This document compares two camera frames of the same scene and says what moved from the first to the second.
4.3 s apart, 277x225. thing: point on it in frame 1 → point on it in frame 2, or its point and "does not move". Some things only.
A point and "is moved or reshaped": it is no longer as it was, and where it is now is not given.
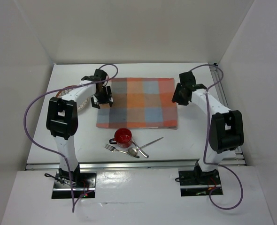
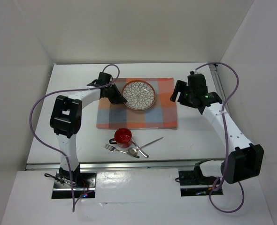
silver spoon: x=133 y=151 does not move
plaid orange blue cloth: x=140 y=102 does not move
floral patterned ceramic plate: x=61 y=93 is moved or reshaped
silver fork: x=113 y=149 does not move
